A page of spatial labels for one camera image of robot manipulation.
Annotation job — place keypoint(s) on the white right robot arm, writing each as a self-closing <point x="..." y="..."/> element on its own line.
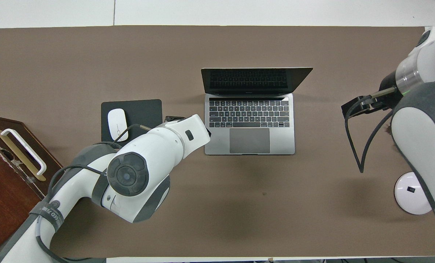
<point x="422" y="128"/>

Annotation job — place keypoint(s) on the dark brown wooden box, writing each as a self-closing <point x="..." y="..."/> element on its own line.
<point x="13" y="204"/>

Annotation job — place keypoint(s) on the brown table mat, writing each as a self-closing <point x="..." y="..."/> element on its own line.
<point x="217" y="204"/>

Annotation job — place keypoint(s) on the silver laptop with apple logo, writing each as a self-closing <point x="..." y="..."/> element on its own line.
<point x="250" y="120"/>

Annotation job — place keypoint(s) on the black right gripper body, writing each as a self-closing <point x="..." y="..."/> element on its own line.
<point x="391" y="86"/>

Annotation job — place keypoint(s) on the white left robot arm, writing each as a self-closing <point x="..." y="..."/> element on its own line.
<point x="144" y="160"/>

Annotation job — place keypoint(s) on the black mouse pad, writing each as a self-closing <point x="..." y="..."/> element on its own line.
<point x="144" y="109"/>

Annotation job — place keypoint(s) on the white desk lamp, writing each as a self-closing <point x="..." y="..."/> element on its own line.
<point x="409" y="193"/>

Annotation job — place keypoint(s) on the white computer mouse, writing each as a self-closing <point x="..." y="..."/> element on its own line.
<point x="116" y="122"/>

